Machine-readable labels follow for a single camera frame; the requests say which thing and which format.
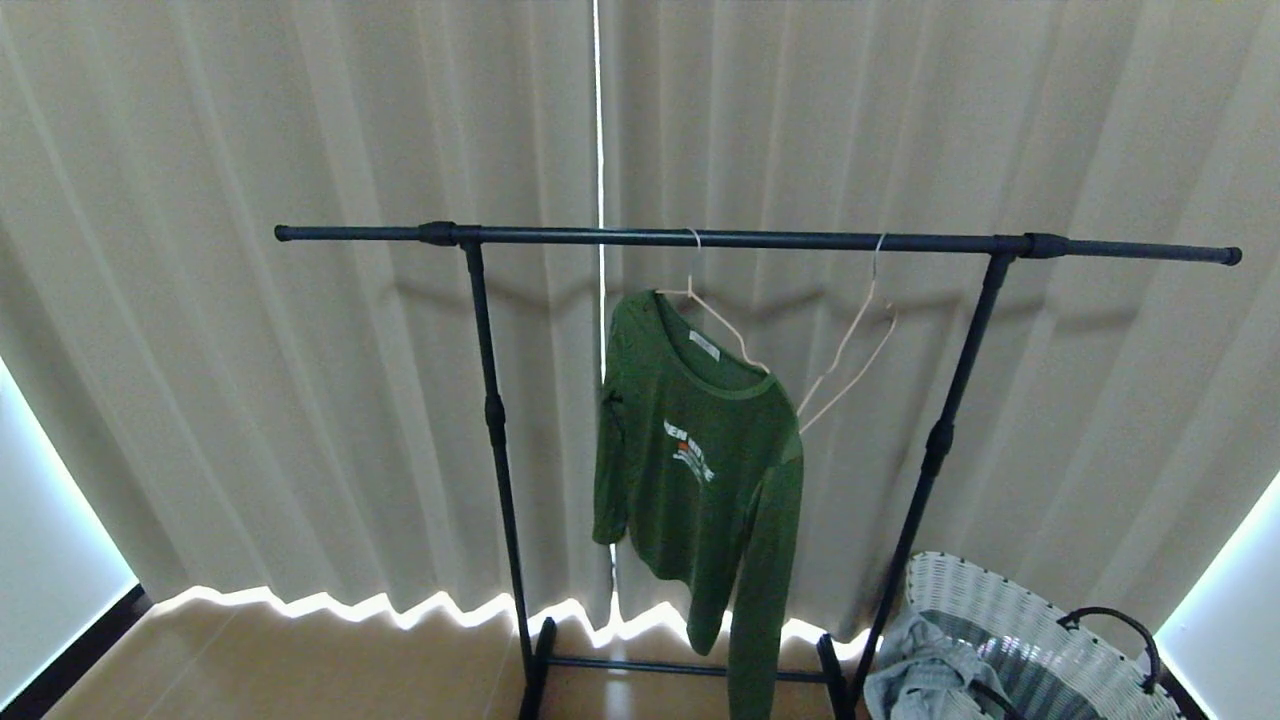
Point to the pink clothes hanger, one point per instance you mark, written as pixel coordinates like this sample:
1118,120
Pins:
877,265
730,335

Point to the green long-sleeved shirt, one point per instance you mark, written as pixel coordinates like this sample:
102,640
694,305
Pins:
700,520

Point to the pale grey garment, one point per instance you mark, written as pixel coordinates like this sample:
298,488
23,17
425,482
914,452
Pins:
925,670

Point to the black clothes rack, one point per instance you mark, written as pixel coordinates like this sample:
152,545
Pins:
760,239

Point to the white laundry basket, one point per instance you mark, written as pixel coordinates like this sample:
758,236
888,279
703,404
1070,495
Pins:
970,590

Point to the beige curtain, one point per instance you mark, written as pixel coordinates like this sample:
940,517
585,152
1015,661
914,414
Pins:
300,400

